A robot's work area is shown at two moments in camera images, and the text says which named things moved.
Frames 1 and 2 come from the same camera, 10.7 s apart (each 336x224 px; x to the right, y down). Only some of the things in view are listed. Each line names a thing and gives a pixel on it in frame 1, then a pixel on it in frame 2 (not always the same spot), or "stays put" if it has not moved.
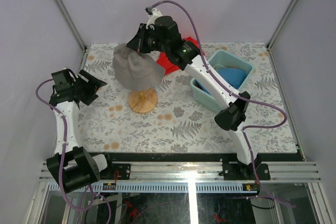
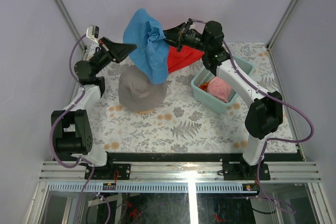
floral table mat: (179, 124) stays put
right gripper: (137, 42) -> (176, 36)
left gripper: (93, 85) -> (114, 52)
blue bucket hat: (234, 77) -> (151, 56)
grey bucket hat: (134, 70) -> (137, 92)
